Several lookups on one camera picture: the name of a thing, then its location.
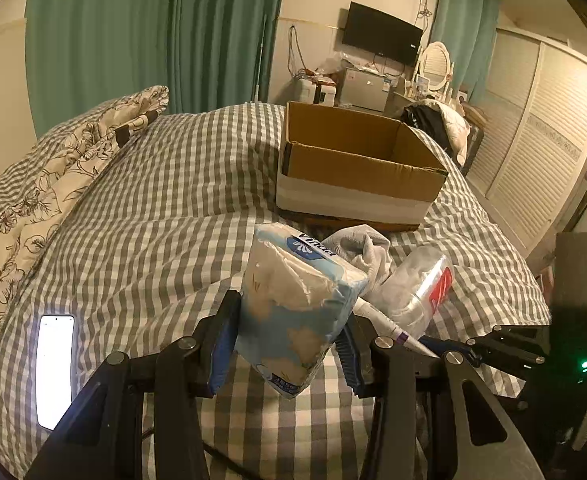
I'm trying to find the grey checked bed cover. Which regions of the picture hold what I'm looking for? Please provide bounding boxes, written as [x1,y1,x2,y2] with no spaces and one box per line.
[0,104,549,479]

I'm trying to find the white sock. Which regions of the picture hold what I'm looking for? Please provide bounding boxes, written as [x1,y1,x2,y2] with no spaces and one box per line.
[323,224,394,298]

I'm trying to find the lit smartphone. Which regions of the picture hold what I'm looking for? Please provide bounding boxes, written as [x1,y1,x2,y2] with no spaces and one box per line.
[35,314,76,430]

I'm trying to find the grey mini fridge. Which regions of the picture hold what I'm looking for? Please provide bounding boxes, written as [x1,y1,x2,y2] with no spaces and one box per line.
[337,68,389,113]

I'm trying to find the green curtain by wardrobe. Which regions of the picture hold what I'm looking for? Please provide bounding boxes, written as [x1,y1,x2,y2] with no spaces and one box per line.
[430,0,501,104]

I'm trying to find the white louvred wardrobe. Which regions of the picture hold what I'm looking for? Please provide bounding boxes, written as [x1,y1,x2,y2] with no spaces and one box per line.
[468,27,587,255]

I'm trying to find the white oval vanity mirror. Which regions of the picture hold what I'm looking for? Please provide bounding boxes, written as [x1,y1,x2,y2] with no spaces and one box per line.
[415,41,454,92]

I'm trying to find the clear floss pick jar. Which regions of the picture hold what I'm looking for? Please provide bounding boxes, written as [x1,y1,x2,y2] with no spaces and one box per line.
[367,246,454,339]

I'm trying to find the open cardboard box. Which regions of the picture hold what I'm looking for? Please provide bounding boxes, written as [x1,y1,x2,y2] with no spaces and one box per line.
[276,101,449,232]

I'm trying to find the white garment on chair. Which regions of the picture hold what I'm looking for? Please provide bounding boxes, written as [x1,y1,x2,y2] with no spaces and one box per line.
[429,100,471,166]

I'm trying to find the black clothes on chair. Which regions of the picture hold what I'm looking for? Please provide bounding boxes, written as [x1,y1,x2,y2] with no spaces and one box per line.
[400,104,453,155]

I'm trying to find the floral folded quilt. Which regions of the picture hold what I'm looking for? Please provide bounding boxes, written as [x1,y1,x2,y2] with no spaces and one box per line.
[0,86,170,333]

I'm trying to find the black wall television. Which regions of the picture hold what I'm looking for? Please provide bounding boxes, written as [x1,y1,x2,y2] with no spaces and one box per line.
[342,2,423,66]

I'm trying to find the large green curtain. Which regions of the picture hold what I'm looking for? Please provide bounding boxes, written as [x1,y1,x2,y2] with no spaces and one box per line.
[25,0,281,134]

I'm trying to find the white suitcase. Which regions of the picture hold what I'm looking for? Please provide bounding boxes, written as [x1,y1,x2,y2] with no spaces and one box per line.
[293,79,337,106]

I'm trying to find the blue white tissue pack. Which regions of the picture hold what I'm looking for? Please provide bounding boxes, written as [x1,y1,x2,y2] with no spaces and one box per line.
[236,223,368,399]

